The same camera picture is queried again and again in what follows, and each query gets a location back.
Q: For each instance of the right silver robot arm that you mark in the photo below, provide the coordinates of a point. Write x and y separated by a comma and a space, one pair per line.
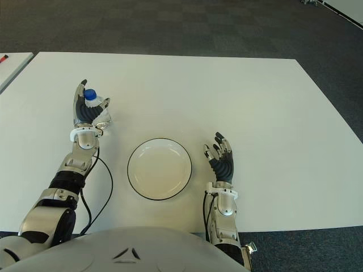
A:
227, 204

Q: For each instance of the white side table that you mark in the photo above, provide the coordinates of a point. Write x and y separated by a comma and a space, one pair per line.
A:
14, 68

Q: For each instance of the clear water bottle blue cap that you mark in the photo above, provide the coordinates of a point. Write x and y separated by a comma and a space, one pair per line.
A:
90, 94

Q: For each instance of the red marker pen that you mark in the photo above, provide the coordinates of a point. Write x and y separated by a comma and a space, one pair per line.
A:
4, 59

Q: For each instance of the grey robot torso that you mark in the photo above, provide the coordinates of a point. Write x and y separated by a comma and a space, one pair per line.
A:
127, 249

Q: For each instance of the silver metal clip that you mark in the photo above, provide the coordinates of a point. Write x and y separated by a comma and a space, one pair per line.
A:
252, 247

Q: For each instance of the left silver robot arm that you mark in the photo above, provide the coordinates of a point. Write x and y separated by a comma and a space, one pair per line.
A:
75, 164

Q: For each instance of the white plate black rim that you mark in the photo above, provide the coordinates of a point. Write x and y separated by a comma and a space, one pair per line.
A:
158, 170

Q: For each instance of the white wall panel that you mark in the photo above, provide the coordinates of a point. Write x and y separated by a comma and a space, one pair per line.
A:
348, 11

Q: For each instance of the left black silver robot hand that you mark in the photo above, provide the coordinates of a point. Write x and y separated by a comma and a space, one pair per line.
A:
83, 113

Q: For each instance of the metal chair base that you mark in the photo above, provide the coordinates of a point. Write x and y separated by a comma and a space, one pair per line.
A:
308, 1

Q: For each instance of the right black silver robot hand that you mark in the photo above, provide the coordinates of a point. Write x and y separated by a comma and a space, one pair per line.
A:
225, 167

